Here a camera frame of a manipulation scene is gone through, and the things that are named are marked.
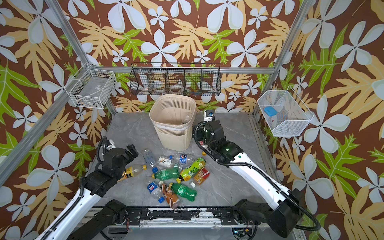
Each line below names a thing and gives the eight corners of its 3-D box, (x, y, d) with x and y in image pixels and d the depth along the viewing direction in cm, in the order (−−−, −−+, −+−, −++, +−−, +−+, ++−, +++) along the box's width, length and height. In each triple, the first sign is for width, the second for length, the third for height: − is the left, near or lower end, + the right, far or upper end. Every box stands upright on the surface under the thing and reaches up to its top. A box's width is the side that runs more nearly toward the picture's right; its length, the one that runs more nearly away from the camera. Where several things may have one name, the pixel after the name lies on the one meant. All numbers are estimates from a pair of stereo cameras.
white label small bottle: (158, 168, 93) (156, 163, 88) (159, 161, 96) (157, 156, 91) (172, 168, 93) (171, 163, 88) (173, 161, 96) (172, 156, 91)
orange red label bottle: (198, 186, 85) (199, 183, 81) (192, 178, 88) (193, 175, 84) (209, 176, 89) (210, 173, 85) (203, 170, 92) (203, 166, 88)
